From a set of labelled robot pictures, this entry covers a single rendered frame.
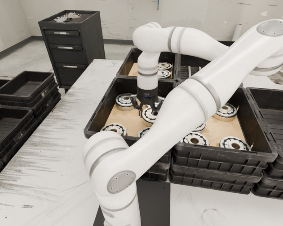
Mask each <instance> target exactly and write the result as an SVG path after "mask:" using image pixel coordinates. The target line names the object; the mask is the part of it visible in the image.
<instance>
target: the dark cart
mask: <svg viewBox="0 0 283 226"><path fill-rule="evenodd" d="M74 12H75V13H79V14H81V16H80V18H73V19H70V21H67V22H56V21H55V20H54V19H58V18H56V17H62V16H64V15H65V14H66V13H67V14H69V13H74ZM38 24H39V27H40V31H41V34H42V36H43V39H44V43H45V46H46V49H47V52H48V55H49V58H50V61H51V64H52V67H53V71H54V74H55V77H56V80H57V83H58V86H59V88H65V89H64V90H65V94H66V93H67V92H68V90H69V89H70V88H71V87H72V85H73V84H74V83H75V82H76V80H77V79H78V78H79V77H80V76H81V74H82V73H83V72H84V71H85V70H86V69H87V67H88V66H89V65H90V64H91V62H92V61H93V60H94V59H106V57H105V49H104V42H103V35H102V25H101V18H100V11H90V10H63V11H61V12H59V13H57V14H55V15H52V16H50V17H48V18H45V19H43V20H41V21H39V22H38Z"/></svg>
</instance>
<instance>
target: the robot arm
mask: <svg viewBox="0 0 283 226"><path fill-rule="evenodd" d="M132 39H133V43H134V45H135V46H136V47H137V48H138V49H140V50H142V51H143V52H142V54H141V55H140V56H139V58H138V61H137V66H138V74H137V94H136V95H134V94H131V96H130V100H131V102H132V105H133V107H134V109H138V111H139V116H140V118H142V110H143V108H142V107H143V105H150V108H151V110H152V115H155V112H156V111H157V112H159V113H158V115H157V117H156V120H155V122H154V124H153V125H152V127H151V128H150V129H149V131H148V132H147V133H146V134H145V135H144V136H142V137H141V138H140V139H139V140H138V141H137V142H136V143H134V144H133V145H132V146H131V147H129V146H128V145H127V143H126V142H125V140H124V139H123V137H122V136H121V135H119V134H118V133H116V132H114V131H109V130H106V131H101V132H98V133H96V134H94V135H93V136H91V137H90V138H89V139H88V141H87V142H86V143H85V145H84V147H83V151H82V160H83V163H84V166H85V168H86V171H87V173H88V176H89V179H90V181H91V184H92V187H93V189H94V192H95V194H96V197H97V200H98V202H99V204H100V207H101V209H102V212H103V215H104V218H105V221H104V226H141V218H140V211H139V203H138V196H137V186H136V181H137V180H138V179H139V178H140V177H141V176H142V175H143V174H144V173H145V172H146V171H147V170H148V169H149V168H150V167H151V166H152V165H153V164H154V163H155V162H156V161H157V160H158V159H160V158H161V157H162V156H163V155H164V154H165V153H166V152H167V151H168V150H169V149H171V148H172V147H173V146H174V145H175V144H177V143H178V142H179V141H180V140H182V139H183V138H184V137H185V136H187V135H188V134H189V133H190V132H192V131H193V130H194V129H196V128H197V127H198V126H200V125H201V124H203V123H204V122H205V121H207V120H208V119H209V118H210V117H211V116H213V115H214V114H215V113H216V112H218V111H219V110H220V109H221V108H222V107H223V106H224V105H225V104H226V102H227V101H228V100H229V99H230V98H231V96H232V95H233V94H234V93H235V91H236V90H237V88H238V87H239V86H240V84H241V83H242V81H243V80H244V79H245V78H246V76H247V75H248V74H250V75H255V76H270V75H273V74H275V73H277V72H278V71H279V70H280V69H281V68H282V66H283V20H282V19H270V20H266V21H263V22H260V23H258V24H256V25H254V26H253V27H251V28H250V29H249V30H247V31H246V32H245V33H244V34H243V35H242V36H241V37H240V38H238V39H237V40H236V41H235V42H234V43H233V44H232V45H231V46H230V47H228V46H225V45H223V44H221V43H220V42H218V41H216V40H215V39H213V38H212V37H210V36H209V35H207V34H206V33H204V32H202V31H200V30H197V29H194V28H188V27H178V26H171V27H167V28H162V27H161V25H160V24H158V23H156V22H150V23H147V24H145V25H143V26H140V27H138V28H137V29H136V30H135V31H134V33H133V37H132ZM161 52H173V53H178V54H184V55H189V56H194V57H199V58H202V59H205V60H208V61H211V62H210V63H209V64H207V65H206V66H205V67H203V68H202V69H201V70H200V71H198V72H197V73H195V74H194V75H192V76H191V77H189V78H188V79H187V80H185V81H184V82H182V83H181V84H180V85H178V86H177V87H176V88H174V89H173V90H172V91H171V92H170V93H169V94H168V95H167V97H166V98H164V97H162V98H161V97H159V96H158V94H157V91H158V79H159V78H162V73H161V72H160V71H158V60H159V56H160V53H161ZM136 98H138V100H139V101H140V105H138V104H137V101H136ZM156 100H158V101H159V104H158V106H157V107H155V101H156Z"/></svg>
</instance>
